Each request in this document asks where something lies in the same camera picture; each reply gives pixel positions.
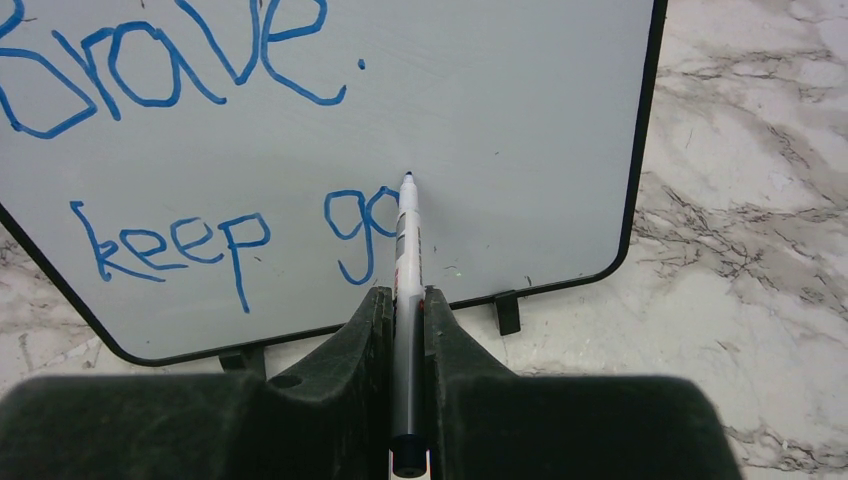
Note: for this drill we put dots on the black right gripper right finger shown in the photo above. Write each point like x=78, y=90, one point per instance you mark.
x=489, y=422

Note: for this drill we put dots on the black framed whiteboard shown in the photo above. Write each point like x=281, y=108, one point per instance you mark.
x=195, y=176

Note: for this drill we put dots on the black whiteboard stand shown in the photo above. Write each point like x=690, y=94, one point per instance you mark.
x=251, y=358

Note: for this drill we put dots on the blue whiteboard marker pen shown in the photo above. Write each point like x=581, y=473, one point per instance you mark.
x=408, y=442

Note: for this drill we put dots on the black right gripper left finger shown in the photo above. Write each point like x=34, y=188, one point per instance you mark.
x=325, y=417

